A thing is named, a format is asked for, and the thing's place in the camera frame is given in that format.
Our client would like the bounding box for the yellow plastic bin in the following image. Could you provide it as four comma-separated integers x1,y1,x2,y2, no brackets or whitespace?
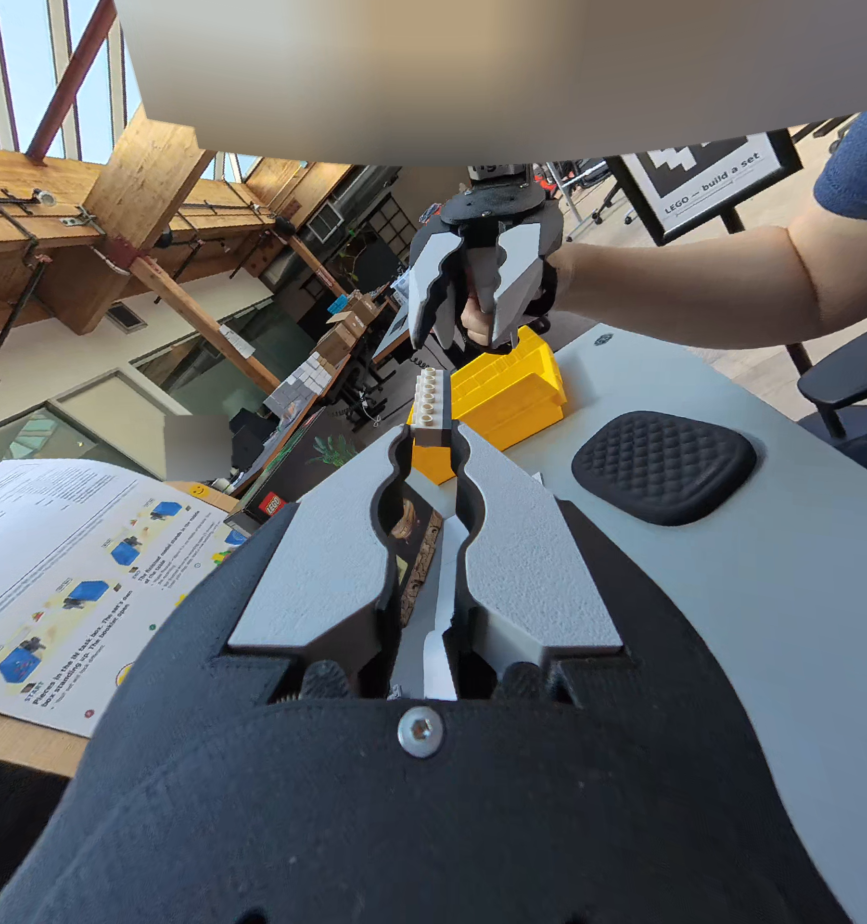
408,326,569,486

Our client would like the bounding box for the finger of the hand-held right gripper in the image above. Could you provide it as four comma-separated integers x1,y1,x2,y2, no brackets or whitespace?
490,221,546,351
408,231,467,353

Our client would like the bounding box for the cardboard box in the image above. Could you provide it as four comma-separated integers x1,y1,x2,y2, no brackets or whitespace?
325,295,385,340
314,325,357,366

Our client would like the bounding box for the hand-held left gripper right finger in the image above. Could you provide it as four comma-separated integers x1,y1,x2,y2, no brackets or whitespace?
448,423,625,698

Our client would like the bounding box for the printed instruction sheet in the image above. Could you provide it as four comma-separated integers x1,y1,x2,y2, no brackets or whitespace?
0,460,250,739

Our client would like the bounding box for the black framed floor sign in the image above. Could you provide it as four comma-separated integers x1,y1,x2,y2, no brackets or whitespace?
607,124,816,376

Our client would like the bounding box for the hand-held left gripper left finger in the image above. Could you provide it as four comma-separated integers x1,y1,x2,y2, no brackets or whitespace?
226,424,414,700

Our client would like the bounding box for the wooden ceiling beam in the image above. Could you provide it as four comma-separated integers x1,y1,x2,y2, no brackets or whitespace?
0,108,355,340

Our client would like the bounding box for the white and grey lego assembly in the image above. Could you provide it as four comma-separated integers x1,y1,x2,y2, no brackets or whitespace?
408,367,455,449

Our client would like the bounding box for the person's blue shirt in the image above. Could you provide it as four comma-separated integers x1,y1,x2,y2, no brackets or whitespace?
812,107,867,222

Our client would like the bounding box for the grey white checkered board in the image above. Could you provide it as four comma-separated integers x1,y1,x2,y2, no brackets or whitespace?
264,355,343,420

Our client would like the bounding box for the black quilted wrist rest pad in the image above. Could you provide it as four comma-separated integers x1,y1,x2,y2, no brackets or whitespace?
572,411,758,528

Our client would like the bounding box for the skylight window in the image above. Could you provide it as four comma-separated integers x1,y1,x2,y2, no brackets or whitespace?
0,0,144,164

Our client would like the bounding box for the black office chair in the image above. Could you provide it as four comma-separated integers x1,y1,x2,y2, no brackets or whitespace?
796,338,867,450

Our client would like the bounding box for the black lego set box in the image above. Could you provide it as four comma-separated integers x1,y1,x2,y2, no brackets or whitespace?
226,408,445,629

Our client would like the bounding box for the person's right forearm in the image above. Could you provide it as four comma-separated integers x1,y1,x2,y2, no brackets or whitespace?
549,193,867,349

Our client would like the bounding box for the person's right hand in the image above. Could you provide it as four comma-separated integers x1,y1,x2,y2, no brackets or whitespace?
459,292,496,349

